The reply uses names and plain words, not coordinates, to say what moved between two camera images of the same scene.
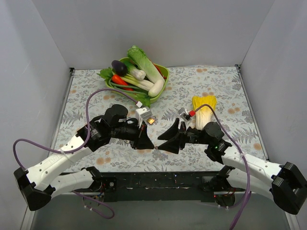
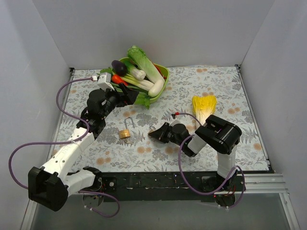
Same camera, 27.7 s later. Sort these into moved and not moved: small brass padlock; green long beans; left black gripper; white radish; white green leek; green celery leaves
Moved: left black gripper; small brass padlock
Not moved: green celery leaves; white green leek; green long beans; white radish
